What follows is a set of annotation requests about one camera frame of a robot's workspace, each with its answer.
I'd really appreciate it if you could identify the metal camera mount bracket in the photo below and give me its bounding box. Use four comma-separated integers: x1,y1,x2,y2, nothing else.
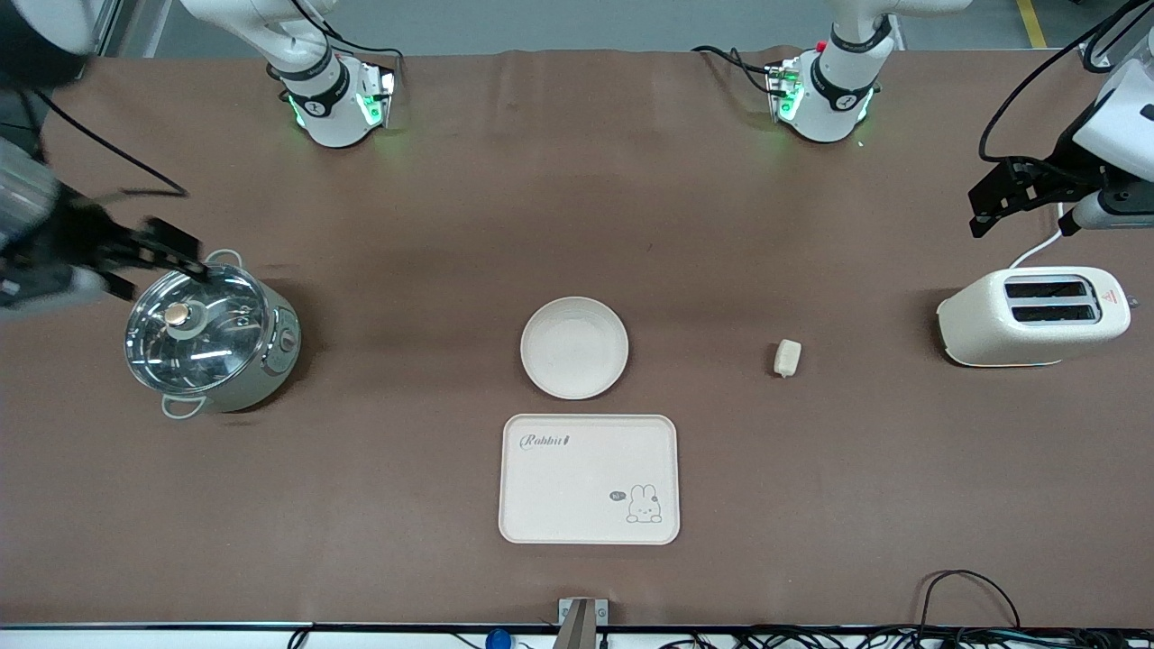
557,597,609,649

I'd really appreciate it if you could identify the brown table cover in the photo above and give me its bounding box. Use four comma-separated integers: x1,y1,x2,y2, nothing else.
0,45,1154,628

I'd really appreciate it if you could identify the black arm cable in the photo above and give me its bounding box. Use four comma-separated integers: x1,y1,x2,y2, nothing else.
32,86,190,199
978,0,1154,165

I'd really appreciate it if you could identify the black looped cable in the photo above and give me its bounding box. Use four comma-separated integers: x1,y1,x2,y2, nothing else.
918,569,1021,634

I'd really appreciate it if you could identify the black base cable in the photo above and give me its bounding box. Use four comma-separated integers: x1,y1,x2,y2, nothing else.
334,32,404,66
692,45,778,96

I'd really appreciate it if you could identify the white toaster power cable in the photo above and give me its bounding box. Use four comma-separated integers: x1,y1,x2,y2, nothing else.
1008,203,1067,270

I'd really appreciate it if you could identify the glass pot lid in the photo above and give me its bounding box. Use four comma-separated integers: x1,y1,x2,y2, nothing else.
124,263,271,396

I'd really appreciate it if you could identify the cream rabbit print tray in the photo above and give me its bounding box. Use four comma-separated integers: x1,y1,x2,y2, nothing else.
499,414,680,546

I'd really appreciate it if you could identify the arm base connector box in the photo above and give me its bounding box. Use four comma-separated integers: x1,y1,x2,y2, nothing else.
356,61,398,133
766,59,806,123

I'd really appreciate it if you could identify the cream round plate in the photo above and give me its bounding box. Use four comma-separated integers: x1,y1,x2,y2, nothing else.
520,297,629,400

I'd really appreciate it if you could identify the steel pot with glass lid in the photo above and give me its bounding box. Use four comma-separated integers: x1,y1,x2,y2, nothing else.
124,250,302,421

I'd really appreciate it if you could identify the cream two-slot toaster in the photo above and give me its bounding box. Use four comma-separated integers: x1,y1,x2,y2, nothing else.
936,266,1139,369

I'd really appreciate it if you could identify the black cable bundle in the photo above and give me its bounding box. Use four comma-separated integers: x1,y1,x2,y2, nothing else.
649,626,1154,649

